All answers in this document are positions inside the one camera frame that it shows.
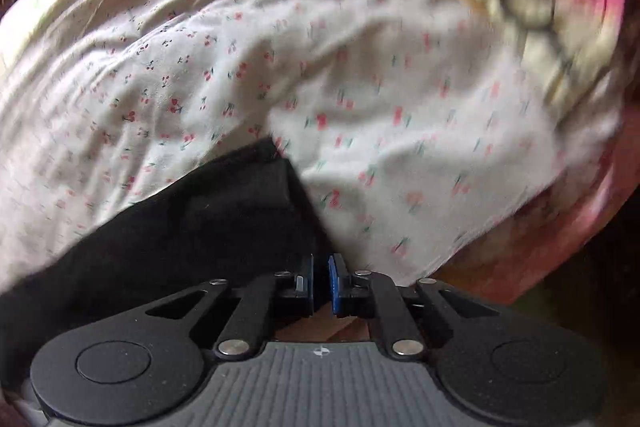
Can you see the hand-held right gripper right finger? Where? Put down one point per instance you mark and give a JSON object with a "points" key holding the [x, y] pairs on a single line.
{"points": [[334, 282]]}

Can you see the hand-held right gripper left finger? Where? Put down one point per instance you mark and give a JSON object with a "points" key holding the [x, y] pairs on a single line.
{"points": [[310, 282]]}

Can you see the black pants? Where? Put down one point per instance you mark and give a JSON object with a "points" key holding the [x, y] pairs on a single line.
{"points": [[175, 227]]}

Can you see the cherry print bed sheet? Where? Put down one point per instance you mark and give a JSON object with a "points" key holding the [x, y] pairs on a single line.
{"points": [[250, 57]]}

